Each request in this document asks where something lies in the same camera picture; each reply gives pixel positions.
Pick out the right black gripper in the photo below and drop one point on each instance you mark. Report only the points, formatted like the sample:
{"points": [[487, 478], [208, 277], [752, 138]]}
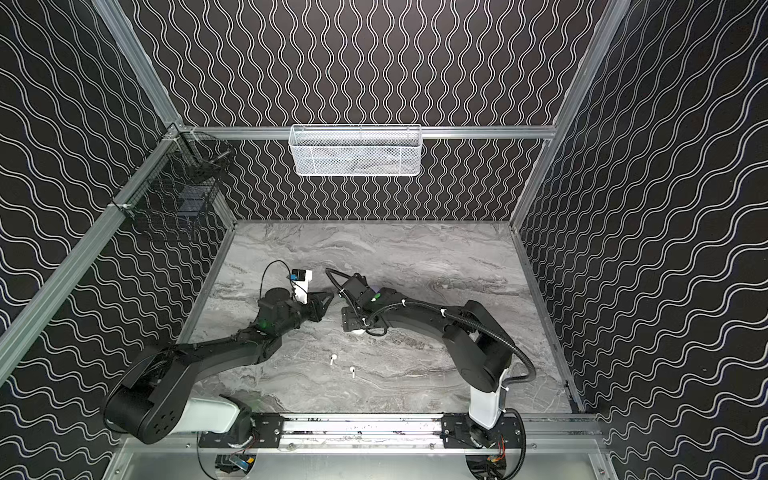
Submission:
{"points": [[353, 321]]}

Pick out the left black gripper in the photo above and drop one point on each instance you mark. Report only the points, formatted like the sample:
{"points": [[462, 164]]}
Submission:
{"points": [[314, 303]]}

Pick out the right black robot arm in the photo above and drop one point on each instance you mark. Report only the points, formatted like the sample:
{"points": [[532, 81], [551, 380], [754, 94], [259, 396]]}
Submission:
{"points": [[484, 355]]}

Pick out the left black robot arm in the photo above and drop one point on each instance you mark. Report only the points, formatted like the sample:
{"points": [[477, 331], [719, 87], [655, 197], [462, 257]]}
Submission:
{"points": [[154, 398]]}

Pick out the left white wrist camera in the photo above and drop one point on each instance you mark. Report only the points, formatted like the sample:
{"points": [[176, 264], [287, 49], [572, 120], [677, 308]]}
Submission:
{"points": [[299, 280]]}

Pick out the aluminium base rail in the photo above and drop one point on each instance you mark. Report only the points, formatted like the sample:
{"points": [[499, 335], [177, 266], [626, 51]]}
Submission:
{"points": [[305, 433]]}

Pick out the white wire mesh basket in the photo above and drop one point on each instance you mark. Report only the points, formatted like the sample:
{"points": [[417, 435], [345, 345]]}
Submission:
{"points": [[356, 150]]}

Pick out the black wire mesh basket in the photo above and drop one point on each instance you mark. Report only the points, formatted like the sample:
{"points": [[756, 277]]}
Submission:
{"points": [[177, 200]]}

